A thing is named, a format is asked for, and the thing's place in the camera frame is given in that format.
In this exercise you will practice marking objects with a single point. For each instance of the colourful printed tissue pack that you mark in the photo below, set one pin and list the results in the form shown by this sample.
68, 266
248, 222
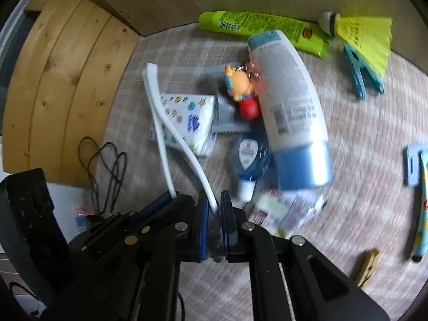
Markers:
189, 120

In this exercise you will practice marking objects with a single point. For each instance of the teal printed pen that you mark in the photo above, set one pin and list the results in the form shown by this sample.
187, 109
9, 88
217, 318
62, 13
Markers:
422, 220

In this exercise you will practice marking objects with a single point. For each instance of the crumpled printed packet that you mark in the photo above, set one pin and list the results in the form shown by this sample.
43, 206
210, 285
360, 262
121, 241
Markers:
284, 207

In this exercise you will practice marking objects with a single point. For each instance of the white paper sheet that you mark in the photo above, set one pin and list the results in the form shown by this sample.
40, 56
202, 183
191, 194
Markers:
67, 200

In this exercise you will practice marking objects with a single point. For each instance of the white lotion bottle blue cap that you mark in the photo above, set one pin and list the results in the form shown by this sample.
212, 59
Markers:
291, 103

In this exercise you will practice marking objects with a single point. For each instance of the wooden panel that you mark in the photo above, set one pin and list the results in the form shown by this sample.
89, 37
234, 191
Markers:
60, 83

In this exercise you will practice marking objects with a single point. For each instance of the yellow shuttlecock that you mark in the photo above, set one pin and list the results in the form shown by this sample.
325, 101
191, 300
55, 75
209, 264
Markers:
364, 36

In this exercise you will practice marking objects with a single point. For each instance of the yellow-green tube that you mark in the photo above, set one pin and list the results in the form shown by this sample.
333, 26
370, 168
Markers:
260, 23

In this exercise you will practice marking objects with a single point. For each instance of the blue hand sanitizer bottle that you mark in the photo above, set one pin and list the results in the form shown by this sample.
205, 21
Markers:
250, 155

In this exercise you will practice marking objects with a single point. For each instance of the wooden clothespin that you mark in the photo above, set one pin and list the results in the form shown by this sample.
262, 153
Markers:
367, 267

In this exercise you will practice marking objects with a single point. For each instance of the teal clothespin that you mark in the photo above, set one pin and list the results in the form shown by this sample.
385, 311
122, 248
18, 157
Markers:
359, 70

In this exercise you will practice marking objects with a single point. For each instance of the blue card holder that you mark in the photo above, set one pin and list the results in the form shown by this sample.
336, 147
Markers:
413, 167

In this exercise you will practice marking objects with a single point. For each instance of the beige plaid carpet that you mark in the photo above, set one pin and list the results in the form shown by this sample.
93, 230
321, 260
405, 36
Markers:
354, 133

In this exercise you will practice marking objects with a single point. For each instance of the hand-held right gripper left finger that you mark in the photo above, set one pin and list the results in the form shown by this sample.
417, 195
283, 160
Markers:
202, 230

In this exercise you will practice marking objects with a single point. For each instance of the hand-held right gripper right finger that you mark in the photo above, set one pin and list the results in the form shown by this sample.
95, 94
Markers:
229, 230

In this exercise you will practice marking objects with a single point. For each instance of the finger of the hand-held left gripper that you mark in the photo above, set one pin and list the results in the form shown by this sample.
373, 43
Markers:
159, 204

